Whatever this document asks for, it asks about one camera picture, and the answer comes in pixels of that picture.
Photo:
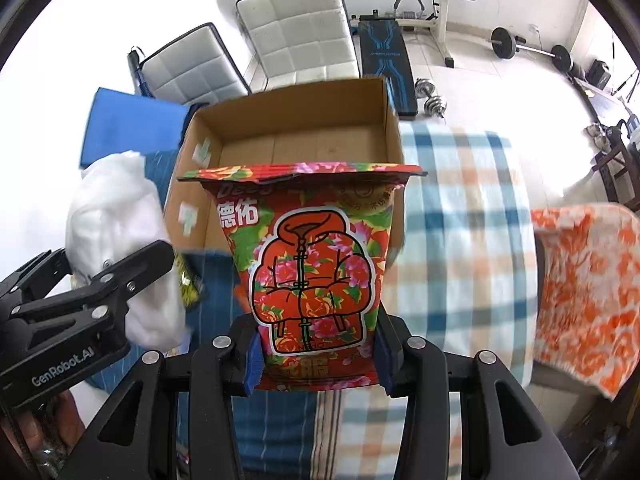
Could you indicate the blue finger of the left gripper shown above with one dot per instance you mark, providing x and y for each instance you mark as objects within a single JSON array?
[
  {"x": 37, "y": 277},
  {"x": 128, "y": 277}
]

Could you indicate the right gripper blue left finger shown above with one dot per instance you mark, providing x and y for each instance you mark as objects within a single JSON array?
[{"x": 254, "y": 365}]

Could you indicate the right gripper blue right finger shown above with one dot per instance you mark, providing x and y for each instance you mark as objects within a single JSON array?
[{"x": 386, "y": 353}]

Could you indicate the white ONMAX soft pack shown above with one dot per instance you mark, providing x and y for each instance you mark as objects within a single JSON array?
[{"x": 116, "y": 211}]

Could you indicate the red floral snack bag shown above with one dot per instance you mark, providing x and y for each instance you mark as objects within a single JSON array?
[{"x": 310, "y": 242}]

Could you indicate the black shoe shine wipes pack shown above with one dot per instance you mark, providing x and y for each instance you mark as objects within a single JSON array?
[{"x": 190, "y": 284}]

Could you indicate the person left hand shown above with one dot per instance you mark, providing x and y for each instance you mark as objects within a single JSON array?
[{"x": 35, "y": 445}]

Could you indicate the blue foam mat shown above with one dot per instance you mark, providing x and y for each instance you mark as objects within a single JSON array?
[{"x": 120, "y": 122}]

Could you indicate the orange white floral cloth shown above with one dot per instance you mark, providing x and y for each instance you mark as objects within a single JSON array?
[{"x": 588, "y": 314}]

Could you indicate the left white quilted chair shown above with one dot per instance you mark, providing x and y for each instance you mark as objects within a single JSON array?
[{"x": 195, "y": 68}]

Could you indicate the white quilted chair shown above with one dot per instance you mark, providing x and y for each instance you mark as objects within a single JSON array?
[
  {"x": 300, "y": 41},
  {"x": 195, "y": 68}
]

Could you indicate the open cardboard box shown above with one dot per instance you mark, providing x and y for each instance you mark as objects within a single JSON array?
[{"x": 346, "y": 120}]

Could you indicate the chrome dumbbell pair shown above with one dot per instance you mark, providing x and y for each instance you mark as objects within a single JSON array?
[{"x": 433, "y": 104}]

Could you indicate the right white quilted chair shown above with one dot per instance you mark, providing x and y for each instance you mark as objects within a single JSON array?
[{"x": 300, "y": 41}]

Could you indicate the black blue bench pad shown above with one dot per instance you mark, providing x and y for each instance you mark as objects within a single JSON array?
[{"x": 384, "y": 54}]

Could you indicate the dark wooden chair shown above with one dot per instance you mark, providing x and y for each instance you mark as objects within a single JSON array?
[{"x": 618, "y": 162}]

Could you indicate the short barbell on floor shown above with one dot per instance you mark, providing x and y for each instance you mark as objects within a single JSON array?
[{"x": 506, "y": 46}]

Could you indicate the small black speaker box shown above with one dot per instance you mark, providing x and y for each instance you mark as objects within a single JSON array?
[{"x": 599, "y": 74}]

